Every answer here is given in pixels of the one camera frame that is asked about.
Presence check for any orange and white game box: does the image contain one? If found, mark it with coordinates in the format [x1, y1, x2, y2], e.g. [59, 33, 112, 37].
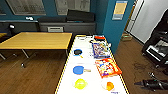
[94, 58, 123, 79]

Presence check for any black wheeled cart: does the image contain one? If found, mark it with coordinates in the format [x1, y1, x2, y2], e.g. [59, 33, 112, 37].
[141, 23, 168, 68]

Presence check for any cardboard box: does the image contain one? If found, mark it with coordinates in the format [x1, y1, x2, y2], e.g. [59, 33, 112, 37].
[120, 32, 133, 42]

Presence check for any white decorated table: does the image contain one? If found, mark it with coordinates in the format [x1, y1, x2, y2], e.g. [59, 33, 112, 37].
[54, 34, 131, 94]

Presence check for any colourful game box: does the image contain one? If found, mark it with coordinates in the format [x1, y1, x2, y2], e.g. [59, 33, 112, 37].
[90, 41, 112, 60]

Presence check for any red flat object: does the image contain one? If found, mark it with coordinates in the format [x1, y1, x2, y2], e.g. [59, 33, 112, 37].
[93, 35, 107, 42]

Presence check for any wooden door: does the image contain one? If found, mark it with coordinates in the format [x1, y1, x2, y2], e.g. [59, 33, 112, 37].
[124, 0, 138, 34]

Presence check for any dark grey sofa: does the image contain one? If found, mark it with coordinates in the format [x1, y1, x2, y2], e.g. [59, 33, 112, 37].
[0, 9, 98, 35]

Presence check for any interior glass window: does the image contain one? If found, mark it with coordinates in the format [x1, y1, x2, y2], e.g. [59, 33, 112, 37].
[0, 0, 7, 16]
[54, 0, 91, 16]
[5, 0, 47, 16]

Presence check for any wooden table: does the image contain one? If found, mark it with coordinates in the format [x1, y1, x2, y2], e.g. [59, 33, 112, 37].
[0, 31, 74, 68]

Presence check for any small white ledge object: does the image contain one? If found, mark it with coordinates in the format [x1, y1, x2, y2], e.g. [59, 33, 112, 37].
[24, 16, 35, 21]

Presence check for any yellow wall sign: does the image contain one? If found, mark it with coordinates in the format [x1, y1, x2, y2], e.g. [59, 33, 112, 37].
[112, 0, 129, 21]

